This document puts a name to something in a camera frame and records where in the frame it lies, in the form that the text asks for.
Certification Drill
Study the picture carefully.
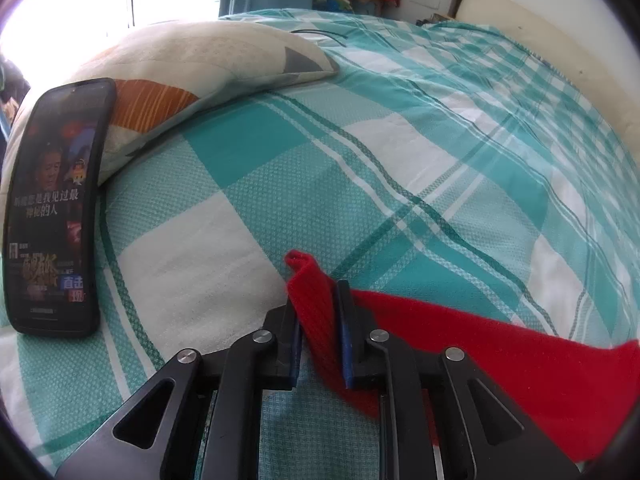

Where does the thin black cable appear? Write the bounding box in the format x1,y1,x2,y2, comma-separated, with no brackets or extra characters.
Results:
290,29,348,47

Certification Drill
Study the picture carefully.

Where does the red knit garment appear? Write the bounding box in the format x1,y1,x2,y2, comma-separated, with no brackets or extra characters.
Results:
284,250,640,463

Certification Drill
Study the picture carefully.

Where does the black smartphone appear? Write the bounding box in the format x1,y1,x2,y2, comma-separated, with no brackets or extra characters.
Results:
2,77,117,337

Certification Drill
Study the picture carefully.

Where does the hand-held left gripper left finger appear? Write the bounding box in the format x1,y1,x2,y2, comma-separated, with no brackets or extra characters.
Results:
55,300,303,480

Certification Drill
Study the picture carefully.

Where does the teal checkered bed sheet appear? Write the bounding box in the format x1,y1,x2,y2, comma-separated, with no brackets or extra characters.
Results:
0,7,640,480

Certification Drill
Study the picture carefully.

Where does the brown wooden board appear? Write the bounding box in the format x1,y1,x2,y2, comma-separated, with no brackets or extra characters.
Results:
417,0,468,26

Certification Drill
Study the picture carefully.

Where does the cream patterned pillow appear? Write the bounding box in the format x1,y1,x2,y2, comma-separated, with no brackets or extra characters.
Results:
10,22,341,191

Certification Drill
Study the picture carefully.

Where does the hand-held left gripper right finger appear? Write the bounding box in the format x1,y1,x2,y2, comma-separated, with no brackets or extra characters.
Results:
336,280,581,480

